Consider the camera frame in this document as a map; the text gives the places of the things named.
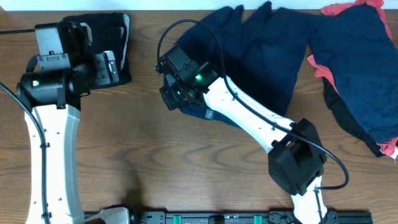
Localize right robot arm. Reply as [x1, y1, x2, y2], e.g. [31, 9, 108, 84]
[155, 45, 328, 223]

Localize red garment in pile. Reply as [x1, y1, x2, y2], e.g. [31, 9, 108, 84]
[307, 0, 397, 159]

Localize folded black garment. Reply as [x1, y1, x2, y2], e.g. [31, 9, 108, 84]
[63, 12, 131, 90]

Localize navy blue garment in pile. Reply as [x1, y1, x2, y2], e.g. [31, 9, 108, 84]
[309, 3, 397, 143]

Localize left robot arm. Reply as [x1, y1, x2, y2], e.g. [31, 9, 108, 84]
[17, 22, 130, 223]

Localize black garment under pile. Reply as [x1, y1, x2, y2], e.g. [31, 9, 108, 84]
[322, 78, 384, 157]

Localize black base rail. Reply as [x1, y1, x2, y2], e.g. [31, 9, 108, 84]
[122, 211, 373, 224]

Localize navy blue shorts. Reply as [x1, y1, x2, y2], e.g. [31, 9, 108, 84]
[177, 2, 315, 116]

